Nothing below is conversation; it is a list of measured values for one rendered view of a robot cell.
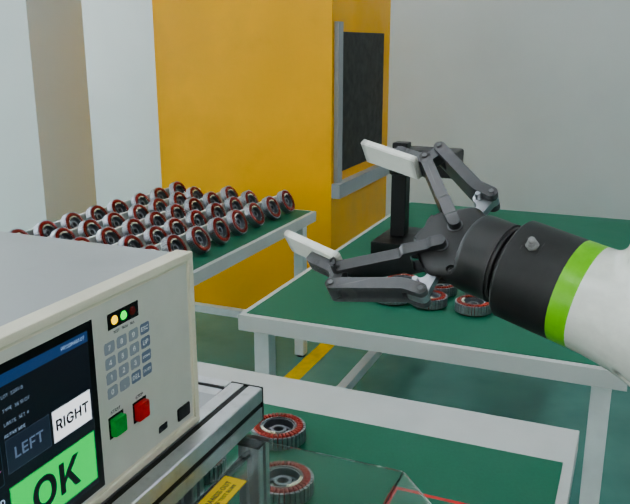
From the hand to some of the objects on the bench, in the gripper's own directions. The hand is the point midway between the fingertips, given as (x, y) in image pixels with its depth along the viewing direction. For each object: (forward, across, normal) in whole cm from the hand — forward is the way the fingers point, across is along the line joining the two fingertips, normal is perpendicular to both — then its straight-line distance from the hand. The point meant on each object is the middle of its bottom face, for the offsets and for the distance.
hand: (336, 197), depth 80 cm
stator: (+35, -11, -82) cm, 89 cm away
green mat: (+23, -21, -71) cm, 78 cm away
